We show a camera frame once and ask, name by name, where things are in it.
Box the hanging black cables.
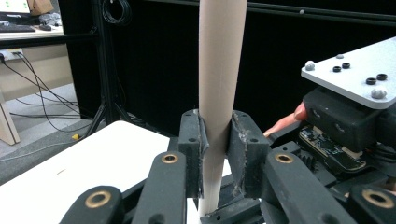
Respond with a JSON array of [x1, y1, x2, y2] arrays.
[[0, 50, 94, 133]]

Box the brown paper bag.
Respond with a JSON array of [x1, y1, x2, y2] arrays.
[[26, 0, 54, 17]]

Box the white table mat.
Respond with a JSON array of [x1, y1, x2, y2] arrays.
[[0, 120, 233, 224]]

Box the black keyboard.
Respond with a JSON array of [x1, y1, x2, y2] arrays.
[[0, 23, 36, 34]]

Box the coiled black cable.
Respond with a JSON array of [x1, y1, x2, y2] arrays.
[[102, 0, 134, 26]]

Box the white power strip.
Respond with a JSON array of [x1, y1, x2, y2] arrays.
[[0, 48, 25, 63]]

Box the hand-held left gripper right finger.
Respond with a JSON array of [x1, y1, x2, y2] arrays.
[[224, 109, 271, 199]]

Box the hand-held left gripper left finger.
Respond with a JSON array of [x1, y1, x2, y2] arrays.
[[177, 108, 210, 200]]

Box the black curtain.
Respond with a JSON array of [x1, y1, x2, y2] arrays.
[[59, 0, 396, 138]]

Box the beige perforated skimmer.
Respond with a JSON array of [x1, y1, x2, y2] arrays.
[[197, 0, 248, 218]]

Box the black tripod stand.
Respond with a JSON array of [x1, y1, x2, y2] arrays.
[[83, 0, 148, 138]]

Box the light wooden furniture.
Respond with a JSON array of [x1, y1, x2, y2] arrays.
[[0, 26, 76, 147]]

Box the black metal frame bar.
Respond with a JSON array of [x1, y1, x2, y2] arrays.
[[248, 3, 396, 27]]

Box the computer monitor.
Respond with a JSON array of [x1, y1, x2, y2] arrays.
[[0, 0, 32, 15]]

